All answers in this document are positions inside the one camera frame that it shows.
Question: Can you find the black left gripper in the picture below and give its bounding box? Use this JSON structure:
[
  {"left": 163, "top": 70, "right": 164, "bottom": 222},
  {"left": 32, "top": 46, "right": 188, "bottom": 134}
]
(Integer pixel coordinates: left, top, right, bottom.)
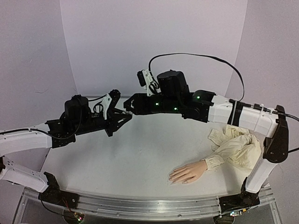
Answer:
[{"left": 74, "top": 109, "right": 130, "bottom": 137}]

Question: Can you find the clear nail polish bottle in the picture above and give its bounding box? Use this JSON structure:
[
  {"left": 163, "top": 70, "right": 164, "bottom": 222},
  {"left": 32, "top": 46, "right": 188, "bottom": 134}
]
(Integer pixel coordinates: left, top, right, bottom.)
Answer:
[{"left": 122, "top": 111, "right": 133, "bottom": 116}]

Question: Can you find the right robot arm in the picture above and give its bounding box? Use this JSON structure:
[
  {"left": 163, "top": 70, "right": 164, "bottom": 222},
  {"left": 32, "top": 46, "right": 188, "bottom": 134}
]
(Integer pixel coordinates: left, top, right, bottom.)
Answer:
[{"left": 123, "top": 70, "right": 289, "bottom": 193}]

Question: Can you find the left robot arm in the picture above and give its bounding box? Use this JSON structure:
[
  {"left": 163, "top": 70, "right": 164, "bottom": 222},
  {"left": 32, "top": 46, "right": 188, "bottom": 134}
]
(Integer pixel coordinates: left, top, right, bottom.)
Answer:
[{"left": 0, "top": 91, "right": 132, "bottom": 204}]

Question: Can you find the mannequin hand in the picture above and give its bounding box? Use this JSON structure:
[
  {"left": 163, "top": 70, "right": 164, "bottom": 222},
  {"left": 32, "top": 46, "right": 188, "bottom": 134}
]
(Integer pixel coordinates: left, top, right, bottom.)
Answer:
[{"left": 169, "top": 160, "right": 207, "bottom": 184}]

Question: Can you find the cream cloth sleeve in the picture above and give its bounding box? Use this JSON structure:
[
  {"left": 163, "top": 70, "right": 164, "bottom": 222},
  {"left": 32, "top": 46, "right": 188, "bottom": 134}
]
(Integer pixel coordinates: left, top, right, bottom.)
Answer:
[{"left": 204, "top": 125, "right": 262, "bottom": 173}]

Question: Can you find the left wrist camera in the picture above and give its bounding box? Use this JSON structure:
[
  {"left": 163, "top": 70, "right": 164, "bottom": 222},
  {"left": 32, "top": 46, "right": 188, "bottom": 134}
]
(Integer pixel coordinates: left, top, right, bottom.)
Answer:
[{"left": 101, "top": 89, "right": 121, "bottom": 120}]

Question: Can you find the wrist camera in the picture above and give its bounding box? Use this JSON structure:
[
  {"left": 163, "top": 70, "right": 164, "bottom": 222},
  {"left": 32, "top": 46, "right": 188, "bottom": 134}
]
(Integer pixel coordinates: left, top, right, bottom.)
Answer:
[
  {"left": 101, "top": 89, "right": 121, "bottom": 120},
  {"left": 137, "top": 70, "right": 160, "bottom": 97}
]

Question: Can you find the black left camera cable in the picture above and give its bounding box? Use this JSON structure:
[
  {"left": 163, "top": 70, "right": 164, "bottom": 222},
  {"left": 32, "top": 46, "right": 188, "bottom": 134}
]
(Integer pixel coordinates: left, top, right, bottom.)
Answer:
[{"left": 0, "top": 94, "right": 108, "bottom": 140}]

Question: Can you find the black camera cable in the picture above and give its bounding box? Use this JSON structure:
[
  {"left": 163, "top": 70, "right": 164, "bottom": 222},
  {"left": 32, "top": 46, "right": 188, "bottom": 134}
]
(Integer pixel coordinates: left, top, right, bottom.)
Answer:
[
  {"left": 0, "top": 94, "right": 108, "bottom": 140},
  {"left": 148, "top": 53, "right": 299, "bottom": 154}
]

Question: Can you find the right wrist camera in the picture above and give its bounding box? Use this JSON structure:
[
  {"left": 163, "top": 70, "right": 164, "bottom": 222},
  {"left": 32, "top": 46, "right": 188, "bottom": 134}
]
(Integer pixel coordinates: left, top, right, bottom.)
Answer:
[{"left": 137, "top": 70, "right": 160, "bottom": 97}]

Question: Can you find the aluminium front rail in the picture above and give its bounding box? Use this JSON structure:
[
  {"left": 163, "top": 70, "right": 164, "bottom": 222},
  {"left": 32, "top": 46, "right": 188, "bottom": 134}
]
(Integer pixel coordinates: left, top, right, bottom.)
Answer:
[{"left": 13, "top": 186, "right": 282, "bottom": 224}]

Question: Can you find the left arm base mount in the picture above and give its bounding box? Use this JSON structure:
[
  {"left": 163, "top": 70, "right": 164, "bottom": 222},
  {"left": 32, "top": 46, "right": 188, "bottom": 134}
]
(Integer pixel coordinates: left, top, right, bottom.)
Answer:
[{"left": 38, "top": 172, "right": 79, "bottom": 209}]

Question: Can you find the black right camera cable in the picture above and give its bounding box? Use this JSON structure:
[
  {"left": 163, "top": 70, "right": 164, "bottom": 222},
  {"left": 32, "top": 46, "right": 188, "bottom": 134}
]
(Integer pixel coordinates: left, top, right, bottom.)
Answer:
[{"left": 148, "top": 53, "right": 299, "bottom": 154}]

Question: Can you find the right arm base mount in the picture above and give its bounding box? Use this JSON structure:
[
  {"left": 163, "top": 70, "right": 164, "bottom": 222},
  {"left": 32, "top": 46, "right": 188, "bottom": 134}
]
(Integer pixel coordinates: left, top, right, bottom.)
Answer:
[{"left": 219, "top": 178, "right": 260, "bottom": 214}]

